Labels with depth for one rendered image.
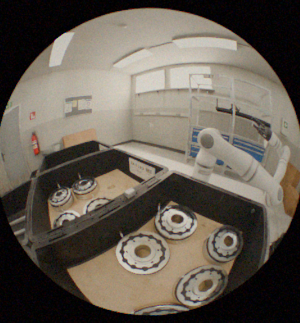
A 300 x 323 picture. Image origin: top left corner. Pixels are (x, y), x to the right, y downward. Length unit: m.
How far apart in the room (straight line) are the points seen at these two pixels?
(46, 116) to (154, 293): 3.26
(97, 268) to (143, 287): 0.10
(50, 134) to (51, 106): 0.76
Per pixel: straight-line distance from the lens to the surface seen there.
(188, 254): 0.26
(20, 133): 3.32
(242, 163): 0.41
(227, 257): 0.26
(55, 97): 3.28
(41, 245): 0.22
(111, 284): 0.25
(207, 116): 2.88
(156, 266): 0.21
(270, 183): 0.48
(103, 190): 0.40
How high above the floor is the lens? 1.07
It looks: 25 degrees down
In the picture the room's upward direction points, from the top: straight up
